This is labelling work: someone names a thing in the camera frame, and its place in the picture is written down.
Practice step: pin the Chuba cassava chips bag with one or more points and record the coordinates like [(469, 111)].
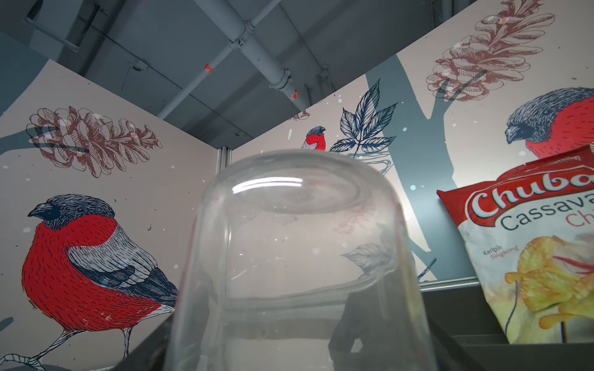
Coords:
[(529, 237)]

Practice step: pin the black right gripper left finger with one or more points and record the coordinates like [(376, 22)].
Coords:
[(150, 355)]

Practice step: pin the black wall basket shelf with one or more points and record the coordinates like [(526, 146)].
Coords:
[(460, 308)]

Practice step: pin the jar with beige lid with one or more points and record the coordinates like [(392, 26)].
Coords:
[(300, 260)]

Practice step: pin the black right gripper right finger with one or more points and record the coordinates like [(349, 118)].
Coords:
[(450, 355)]

